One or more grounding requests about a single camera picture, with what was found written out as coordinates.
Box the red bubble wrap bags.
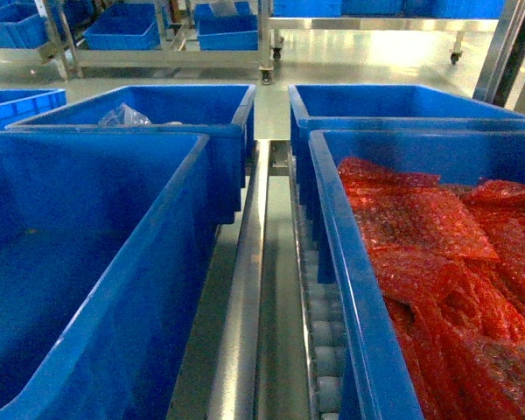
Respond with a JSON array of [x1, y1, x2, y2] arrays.
[[338, 157, 525, 419]]

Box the steel wheeled cart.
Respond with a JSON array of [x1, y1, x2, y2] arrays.
[[35, 1, 277, 86]]

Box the steel roller rail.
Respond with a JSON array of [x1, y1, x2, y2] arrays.
[[167, 140, 347, 419]]

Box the blue bin back left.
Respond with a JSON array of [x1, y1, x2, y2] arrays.
[[6, 84, 256, 224]]

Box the clear plastic bag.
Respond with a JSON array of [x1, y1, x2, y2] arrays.
[[98, 102, 152, 127]]

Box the blue bin back right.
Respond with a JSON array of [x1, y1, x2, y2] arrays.
[[288, 84, 525, 205]]

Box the empty blue bin front left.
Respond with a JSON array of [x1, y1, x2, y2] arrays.
[[0, 132, 214, 419]]

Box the blue bin with red bags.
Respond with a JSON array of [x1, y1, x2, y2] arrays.
[[309, 130, 525, 419]]

